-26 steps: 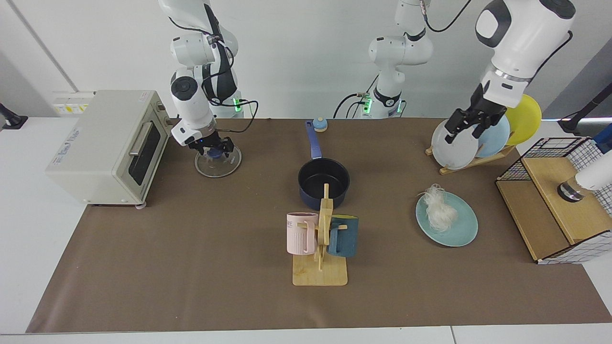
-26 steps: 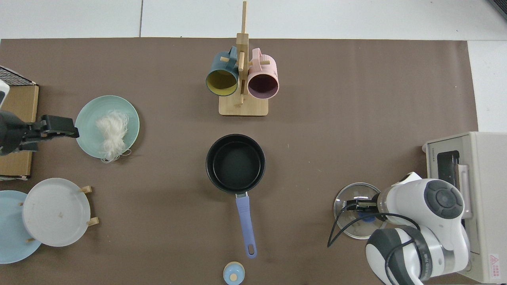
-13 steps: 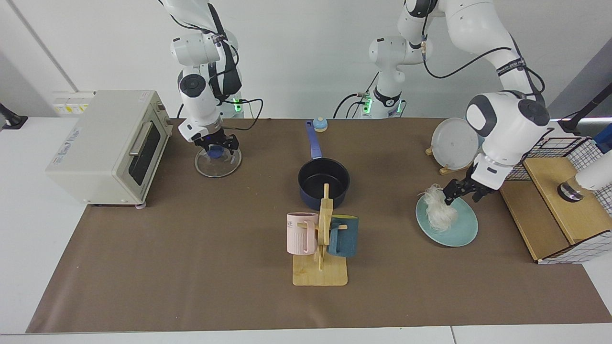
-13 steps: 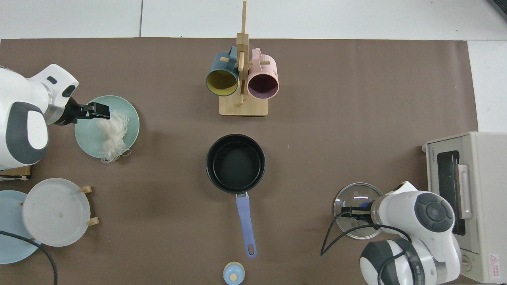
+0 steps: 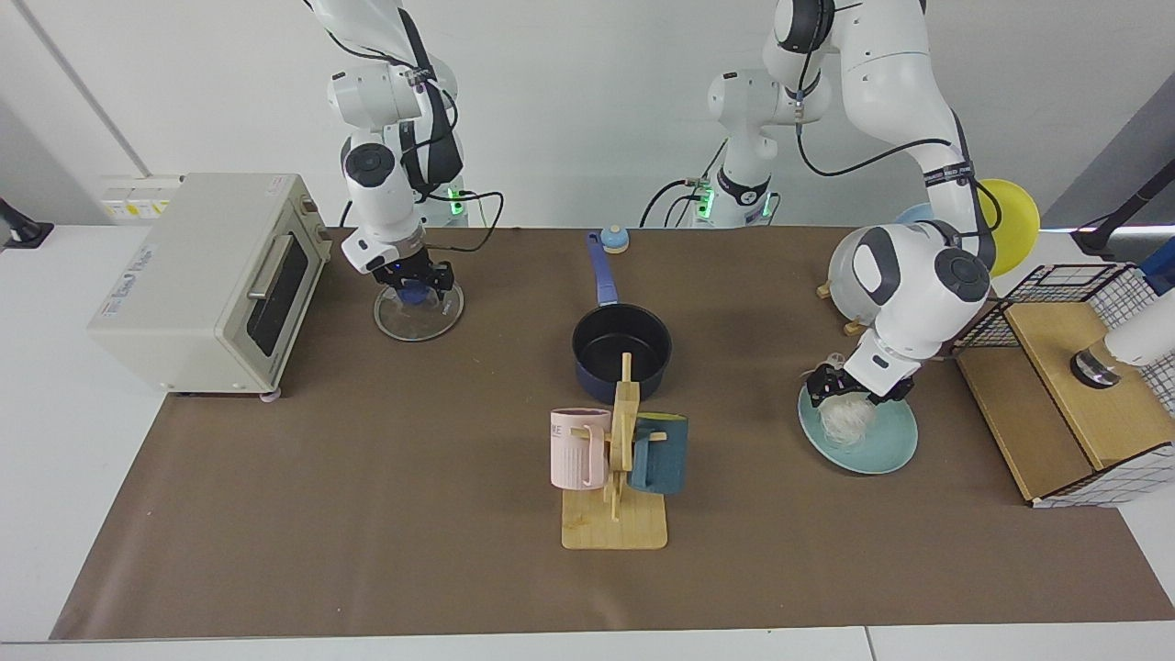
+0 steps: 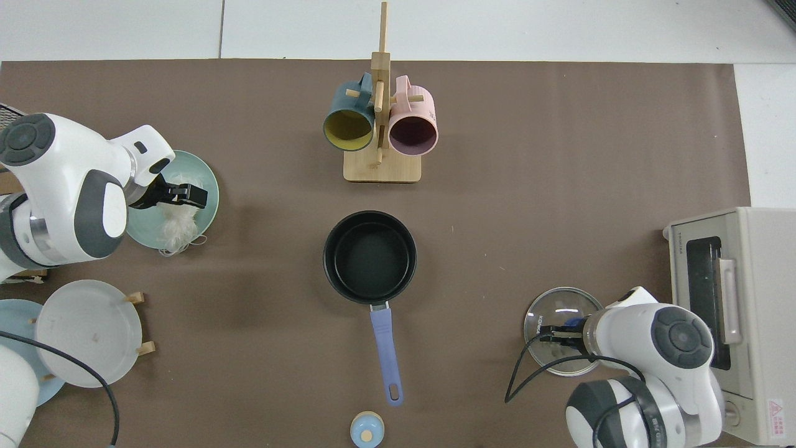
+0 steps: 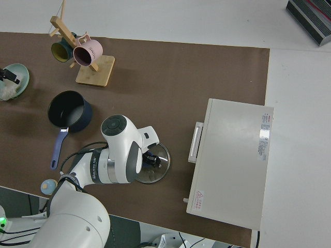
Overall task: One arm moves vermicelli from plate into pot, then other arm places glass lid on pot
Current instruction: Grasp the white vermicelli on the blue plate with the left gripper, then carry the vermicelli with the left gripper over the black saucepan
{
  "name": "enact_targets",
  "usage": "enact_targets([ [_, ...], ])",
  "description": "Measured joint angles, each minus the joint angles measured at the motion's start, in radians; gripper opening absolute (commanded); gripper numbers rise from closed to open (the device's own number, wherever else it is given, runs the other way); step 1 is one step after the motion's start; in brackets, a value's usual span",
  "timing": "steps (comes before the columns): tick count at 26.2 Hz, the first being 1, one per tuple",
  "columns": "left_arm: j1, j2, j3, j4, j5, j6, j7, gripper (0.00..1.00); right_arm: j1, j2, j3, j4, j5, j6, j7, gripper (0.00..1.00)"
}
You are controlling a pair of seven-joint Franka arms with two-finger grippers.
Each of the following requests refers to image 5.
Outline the blue object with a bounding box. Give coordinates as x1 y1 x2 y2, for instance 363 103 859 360
1138 237 1175 297

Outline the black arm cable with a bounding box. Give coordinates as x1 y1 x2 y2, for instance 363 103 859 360
795 0 1002 272
308 0 506 253

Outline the wooden plate rack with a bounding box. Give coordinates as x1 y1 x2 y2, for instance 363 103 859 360
817 280 878 337

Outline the brown table cloth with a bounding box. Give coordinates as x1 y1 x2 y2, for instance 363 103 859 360
50 227 1175 641

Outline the pale toaster oven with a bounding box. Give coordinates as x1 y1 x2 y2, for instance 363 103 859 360
87 173 333 403

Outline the black clamp mount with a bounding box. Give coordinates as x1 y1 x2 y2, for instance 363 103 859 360
0 197 54 251

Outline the wooden cup stand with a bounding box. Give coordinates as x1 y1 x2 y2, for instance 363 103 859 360
561 353 669 552

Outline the yellow plate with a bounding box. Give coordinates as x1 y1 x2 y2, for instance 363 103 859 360
975 178 1041 279

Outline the white plate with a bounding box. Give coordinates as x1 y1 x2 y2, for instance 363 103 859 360
827 231 880 327

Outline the white wall socket strip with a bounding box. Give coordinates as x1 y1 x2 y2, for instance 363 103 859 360
99 176 185 223

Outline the wire basket with wooden floor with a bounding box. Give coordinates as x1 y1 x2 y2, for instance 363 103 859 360
951 263 1175 509

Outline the glass lid with blue knob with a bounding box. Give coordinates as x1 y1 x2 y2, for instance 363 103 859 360
374 275 465 342

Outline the white cylinder with dark tip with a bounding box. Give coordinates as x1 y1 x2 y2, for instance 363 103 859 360
1069 289 1175 390

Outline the pink cup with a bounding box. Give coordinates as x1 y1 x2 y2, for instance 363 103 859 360
550 408 613 491

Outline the teal plate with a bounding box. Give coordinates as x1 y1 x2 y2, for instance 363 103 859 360
797 381 919 476

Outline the white vermicelli bundle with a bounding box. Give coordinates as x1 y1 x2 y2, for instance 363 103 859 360
815 351 880 448

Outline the dark teal cup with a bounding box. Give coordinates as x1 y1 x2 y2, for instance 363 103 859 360
629 413 689 497

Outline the dark blue pot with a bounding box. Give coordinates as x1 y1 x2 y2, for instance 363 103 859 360
571 230 673 403

